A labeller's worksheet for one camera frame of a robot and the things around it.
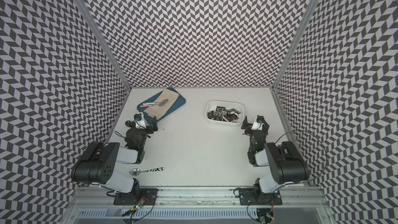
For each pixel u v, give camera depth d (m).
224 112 0.99
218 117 0.98
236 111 1.02
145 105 1.06
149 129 0.81
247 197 0.73
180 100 1.11
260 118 0.73
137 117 0.75
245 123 0.84
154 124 0.86
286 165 0.45
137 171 0.78
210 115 0.99
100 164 0.45
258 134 0.70
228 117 0.97
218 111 1.00
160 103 1.06
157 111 1.05
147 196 0.72
